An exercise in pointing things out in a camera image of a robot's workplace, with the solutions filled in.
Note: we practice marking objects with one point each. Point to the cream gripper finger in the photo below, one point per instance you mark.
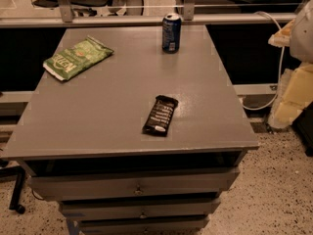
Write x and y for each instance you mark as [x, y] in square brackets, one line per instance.
[282, 37]
[295, 93]

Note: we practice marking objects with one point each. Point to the blue pepsi can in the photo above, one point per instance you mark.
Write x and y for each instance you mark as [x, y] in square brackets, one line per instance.
[171, 28]

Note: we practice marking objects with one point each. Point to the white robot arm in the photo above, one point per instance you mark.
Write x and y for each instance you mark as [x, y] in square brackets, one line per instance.
[301, 43]

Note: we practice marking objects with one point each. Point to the green jalapeno chip bag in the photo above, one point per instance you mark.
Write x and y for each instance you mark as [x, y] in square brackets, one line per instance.
[70, 62]

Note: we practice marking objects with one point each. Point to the top grey drawer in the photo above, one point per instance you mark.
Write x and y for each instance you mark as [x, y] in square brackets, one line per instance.
[137, 184]

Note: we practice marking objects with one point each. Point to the grey drawer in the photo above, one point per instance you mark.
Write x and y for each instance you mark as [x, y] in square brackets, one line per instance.
[133, 225]
[137, 184]
[140, 209]

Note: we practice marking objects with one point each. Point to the black snack bar wrapper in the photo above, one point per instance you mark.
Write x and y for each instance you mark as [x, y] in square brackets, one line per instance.
[160, 116]

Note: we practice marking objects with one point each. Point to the middle grey drawer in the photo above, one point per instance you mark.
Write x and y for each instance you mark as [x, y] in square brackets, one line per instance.
[140, 209]

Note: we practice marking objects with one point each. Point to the bottom grey drawer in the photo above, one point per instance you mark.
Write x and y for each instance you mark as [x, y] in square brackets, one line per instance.
[133, 225]

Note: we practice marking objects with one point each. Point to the grey metal railing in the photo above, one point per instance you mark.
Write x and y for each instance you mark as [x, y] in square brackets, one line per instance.
[24, 13]

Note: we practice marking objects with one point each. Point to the black chair base caster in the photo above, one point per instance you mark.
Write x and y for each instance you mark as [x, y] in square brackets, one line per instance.
[17, 174]

